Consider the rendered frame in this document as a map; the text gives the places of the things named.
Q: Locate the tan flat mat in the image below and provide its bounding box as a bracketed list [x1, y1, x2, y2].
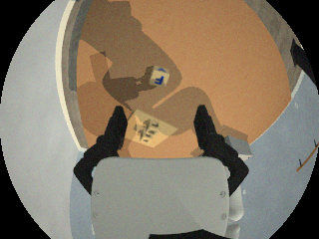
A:
[125, 109, 178, 147]

